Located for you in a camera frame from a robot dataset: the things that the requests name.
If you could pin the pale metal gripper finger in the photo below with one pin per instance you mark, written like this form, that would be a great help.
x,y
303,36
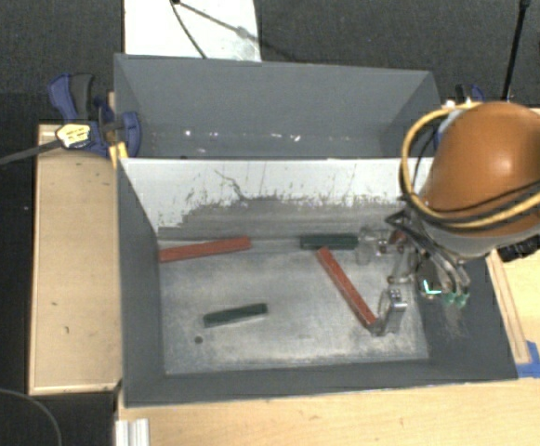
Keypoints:
x,y
381,246
392,309

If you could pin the dark green flat block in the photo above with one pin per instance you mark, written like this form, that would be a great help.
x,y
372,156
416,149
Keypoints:
x,y
234,315
329,241

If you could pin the red-brown flat block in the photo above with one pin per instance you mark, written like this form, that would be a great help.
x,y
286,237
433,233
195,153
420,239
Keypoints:
x,y
204,249
344,286

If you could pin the grey metal bin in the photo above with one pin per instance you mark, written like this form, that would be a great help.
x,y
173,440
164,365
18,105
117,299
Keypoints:
x,y
274,286

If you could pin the pale wood board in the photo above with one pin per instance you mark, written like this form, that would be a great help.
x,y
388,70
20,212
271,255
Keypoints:
x,y
74,258

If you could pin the black cylinder on white bracket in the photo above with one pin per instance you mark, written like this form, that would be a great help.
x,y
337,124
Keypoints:
x,y
525,246

